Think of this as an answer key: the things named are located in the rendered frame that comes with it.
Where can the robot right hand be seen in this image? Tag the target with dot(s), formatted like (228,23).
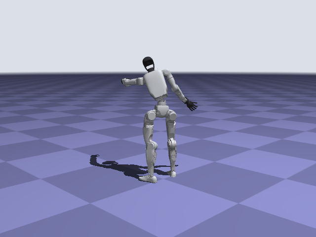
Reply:
(190,104)

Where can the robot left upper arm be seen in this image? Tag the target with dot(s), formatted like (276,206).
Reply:
(138,81)

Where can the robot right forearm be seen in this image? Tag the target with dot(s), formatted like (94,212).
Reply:
(180,95)

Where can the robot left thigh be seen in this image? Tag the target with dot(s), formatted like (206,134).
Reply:
(148,127)

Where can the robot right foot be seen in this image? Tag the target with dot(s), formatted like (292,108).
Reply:
(172,174)

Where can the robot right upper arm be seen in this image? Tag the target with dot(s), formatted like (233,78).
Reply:
(170,79)

